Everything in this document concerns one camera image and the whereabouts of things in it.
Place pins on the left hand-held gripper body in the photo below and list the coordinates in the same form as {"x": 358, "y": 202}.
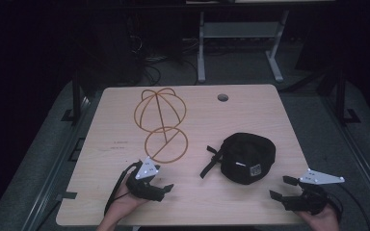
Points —
{"x": 146, "y": 170}

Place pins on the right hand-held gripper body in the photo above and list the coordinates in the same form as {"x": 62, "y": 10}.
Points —
{"x": 314, "y": 192}

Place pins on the person's right hand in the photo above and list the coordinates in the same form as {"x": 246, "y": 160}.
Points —
{"x": 321, "y": 221}

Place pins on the person's left hand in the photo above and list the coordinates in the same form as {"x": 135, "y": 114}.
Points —
{"x": 125, "y": 202}

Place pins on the black tape strip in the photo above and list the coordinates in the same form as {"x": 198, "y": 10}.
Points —
{"x": 66, "y": 195}

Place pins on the grey table grommet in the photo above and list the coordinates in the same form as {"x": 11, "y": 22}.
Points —
{"x": 222, "y": 97}

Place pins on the black metal stand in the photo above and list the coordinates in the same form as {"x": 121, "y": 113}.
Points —
{"x": 76, "y": 96}
{"x": 342, "y": 96}

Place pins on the aluminium rail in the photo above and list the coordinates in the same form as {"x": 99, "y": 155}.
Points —
{"x": 363, "y": 154}
{"x": 54, "y": 166}

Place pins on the white metal desk frame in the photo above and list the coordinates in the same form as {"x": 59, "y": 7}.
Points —
{"x": 237, "y": 30}

